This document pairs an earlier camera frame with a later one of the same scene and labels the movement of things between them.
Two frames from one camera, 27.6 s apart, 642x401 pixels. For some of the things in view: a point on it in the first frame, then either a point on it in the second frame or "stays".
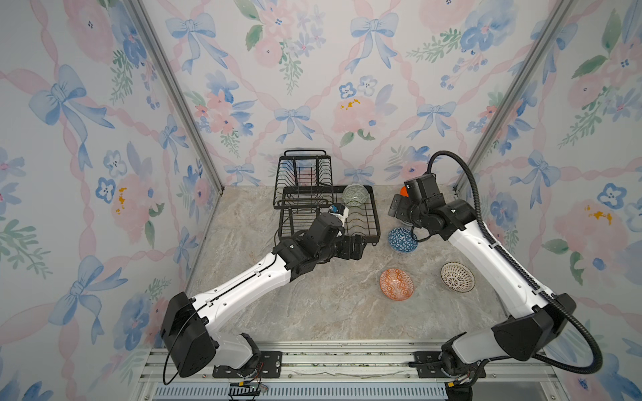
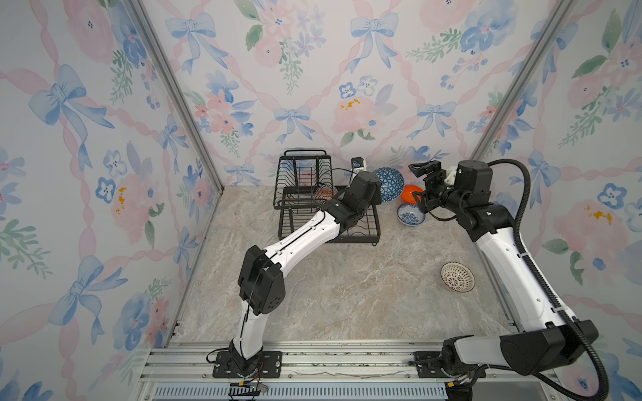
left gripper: [358, 248] to [376, 199]
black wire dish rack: [303, 190] stays
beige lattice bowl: [457, 276] stays
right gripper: [403, 205] to [439, 177]
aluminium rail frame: [508, 373] stays
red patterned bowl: [396, 284] to [326, 193]
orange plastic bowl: [404, 191] stays
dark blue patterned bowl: [400, 241] to [392, 183]
